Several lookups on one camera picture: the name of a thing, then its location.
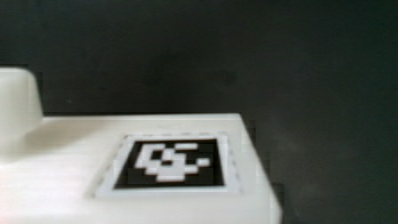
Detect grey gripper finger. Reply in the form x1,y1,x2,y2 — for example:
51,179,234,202
0,68,42,160

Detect white drawer box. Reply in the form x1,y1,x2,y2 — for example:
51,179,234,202
0,114,282,224

